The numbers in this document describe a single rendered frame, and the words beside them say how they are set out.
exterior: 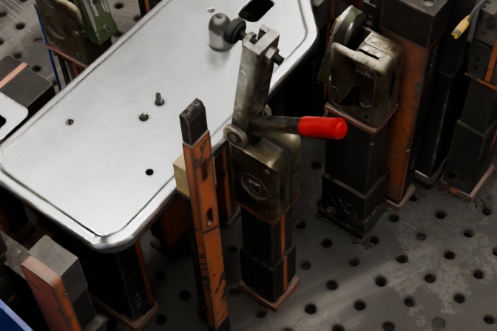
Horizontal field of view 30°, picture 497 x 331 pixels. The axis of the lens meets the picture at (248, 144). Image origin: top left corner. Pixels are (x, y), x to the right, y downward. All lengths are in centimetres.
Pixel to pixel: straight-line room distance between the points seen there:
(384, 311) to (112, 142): 47
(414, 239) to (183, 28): 47
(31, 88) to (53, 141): 11
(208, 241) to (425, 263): 41
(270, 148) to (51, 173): 26
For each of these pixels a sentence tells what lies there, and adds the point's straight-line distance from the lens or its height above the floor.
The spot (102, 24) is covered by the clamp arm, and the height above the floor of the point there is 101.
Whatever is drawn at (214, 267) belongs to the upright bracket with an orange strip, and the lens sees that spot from 114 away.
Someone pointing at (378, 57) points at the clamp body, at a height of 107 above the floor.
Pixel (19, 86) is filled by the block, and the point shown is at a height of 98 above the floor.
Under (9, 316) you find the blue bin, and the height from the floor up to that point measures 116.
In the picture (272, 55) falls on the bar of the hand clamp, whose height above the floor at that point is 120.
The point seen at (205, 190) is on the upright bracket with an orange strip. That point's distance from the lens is 100.
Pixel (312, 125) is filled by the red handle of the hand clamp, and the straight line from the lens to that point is 96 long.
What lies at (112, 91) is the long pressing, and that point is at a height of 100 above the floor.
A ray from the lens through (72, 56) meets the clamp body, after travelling 134.
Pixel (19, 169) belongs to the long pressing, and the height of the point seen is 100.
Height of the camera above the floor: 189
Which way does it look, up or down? 53 degrees down
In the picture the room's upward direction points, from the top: 3 degrees counter-clockwise
